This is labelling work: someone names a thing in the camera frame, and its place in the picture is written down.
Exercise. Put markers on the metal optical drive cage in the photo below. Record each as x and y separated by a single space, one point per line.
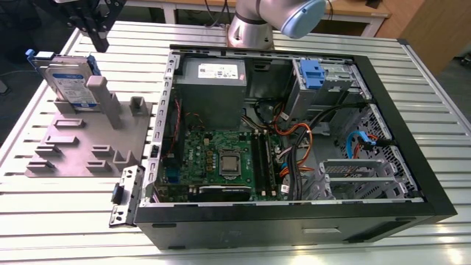
312 102

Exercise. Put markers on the blue drive latch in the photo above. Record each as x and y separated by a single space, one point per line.
311 73

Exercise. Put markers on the black open PC case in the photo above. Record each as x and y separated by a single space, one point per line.
258 226

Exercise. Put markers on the brown wooden cabinet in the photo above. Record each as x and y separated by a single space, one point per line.
434 27

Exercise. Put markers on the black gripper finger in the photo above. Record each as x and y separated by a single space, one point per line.
104 41
96 41

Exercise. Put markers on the hard disk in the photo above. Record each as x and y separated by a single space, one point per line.
70 85

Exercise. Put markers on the metal card retention bracket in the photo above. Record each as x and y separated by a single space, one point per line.
134 193

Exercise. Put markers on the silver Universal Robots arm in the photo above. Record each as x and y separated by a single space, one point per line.
250 36

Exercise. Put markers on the grey power supply unit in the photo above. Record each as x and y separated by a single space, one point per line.
210 96

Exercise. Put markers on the black graphics card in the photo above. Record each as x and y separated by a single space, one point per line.
220 193

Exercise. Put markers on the metal disk bay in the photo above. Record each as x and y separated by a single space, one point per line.
352 179

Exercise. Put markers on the CPU socket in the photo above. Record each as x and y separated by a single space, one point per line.
231 176

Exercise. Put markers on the green motherboard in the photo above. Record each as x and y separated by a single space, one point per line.
199 154

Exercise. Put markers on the silver CPU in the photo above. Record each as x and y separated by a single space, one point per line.
230 163

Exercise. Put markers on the wooden desk white frame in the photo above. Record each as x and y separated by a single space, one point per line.
352 8

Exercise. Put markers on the black RAM slot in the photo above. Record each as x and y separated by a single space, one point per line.
270 165
258 163

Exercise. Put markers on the grey parts rack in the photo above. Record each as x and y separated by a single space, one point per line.
92 132

